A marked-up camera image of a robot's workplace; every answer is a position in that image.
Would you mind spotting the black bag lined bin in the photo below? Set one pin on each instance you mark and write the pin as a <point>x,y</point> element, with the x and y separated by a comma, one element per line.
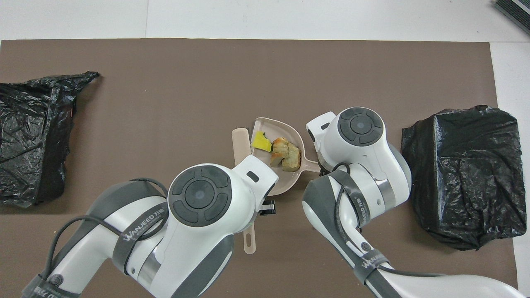
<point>29,145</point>
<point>455,136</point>

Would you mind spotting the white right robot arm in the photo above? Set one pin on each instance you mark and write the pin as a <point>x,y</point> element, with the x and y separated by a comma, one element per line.
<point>368,157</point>

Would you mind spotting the dark grey ribbed device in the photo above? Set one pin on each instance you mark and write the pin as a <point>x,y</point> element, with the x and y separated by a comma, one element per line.
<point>515,10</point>

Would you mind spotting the brown paper table mat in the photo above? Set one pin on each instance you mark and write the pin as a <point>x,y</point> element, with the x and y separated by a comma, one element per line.
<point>165,82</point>

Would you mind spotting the beige brush with black bristles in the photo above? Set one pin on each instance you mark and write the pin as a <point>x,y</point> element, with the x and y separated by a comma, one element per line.
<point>241,145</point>

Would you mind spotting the beige crumbly foam chunk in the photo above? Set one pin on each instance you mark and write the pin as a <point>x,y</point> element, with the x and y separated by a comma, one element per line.
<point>292,159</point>
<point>278,150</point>

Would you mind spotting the beige plastic dustpan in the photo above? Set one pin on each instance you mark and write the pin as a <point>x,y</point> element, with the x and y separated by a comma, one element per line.
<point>285,182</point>

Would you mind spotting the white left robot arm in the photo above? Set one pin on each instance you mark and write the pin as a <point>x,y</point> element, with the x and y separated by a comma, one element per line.
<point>232,207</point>

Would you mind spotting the yellow notched sponge piece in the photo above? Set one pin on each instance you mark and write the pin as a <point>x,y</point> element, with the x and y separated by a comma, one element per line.
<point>261,142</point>

